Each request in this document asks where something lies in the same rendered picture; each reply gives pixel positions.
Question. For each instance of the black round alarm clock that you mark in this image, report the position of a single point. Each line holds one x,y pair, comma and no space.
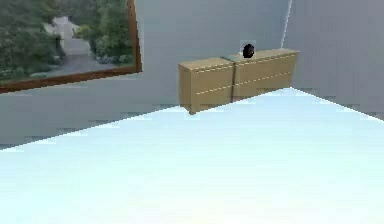
248,51

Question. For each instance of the light wooden chest of drawers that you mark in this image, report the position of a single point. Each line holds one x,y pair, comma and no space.
210,83
263,73

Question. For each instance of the grey flat book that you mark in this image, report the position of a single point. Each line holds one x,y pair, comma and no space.
232,57

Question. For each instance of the brown framed window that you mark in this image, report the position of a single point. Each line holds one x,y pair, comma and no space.
66,40

